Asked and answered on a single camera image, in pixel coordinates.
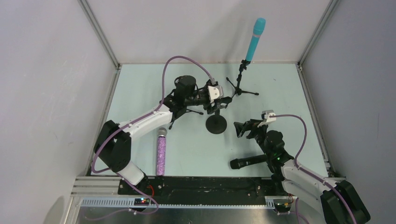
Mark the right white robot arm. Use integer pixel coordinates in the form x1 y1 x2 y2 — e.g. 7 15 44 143
230 119 371 224

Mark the shock mount tripod stand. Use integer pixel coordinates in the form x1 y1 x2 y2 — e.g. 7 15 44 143
168 107 204 130

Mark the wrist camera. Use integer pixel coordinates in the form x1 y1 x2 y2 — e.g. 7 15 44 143
207 80 224 103
257 110 276 127

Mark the slotted cable duct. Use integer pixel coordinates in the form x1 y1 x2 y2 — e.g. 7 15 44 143
80 197 275 209

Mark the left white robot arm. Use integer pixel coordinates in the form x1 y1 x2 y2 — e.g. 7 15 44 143
94 75 233 185

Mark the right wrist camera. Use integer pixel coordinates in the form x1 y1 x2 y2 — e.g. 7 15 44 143
257 110 276 127

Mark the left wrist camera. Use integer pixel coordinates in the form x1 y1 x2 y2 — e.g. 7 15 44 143
207 80 224 103

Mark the clip tripod mic stand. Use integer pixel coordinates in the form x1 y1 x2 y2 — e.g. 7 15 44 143
226 60 260 99

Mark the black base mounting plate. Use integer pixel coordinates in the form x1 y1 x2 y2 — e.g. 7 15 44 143
118 176 288 205

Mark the purple glitter microphone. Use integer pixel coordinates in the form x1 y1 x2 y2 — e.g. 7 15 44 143
156 127 167 176

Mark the light blue microphone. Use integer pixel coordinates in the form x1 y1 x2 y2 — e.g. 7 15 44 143
245 18 266 62

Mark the round base mic stand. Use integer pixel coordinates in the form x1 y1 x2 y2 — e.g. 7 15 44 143
205 106 227 134

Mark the black microphone orange tip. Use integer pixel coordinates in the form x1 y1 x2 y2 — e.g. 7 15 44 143
230 154 268 169

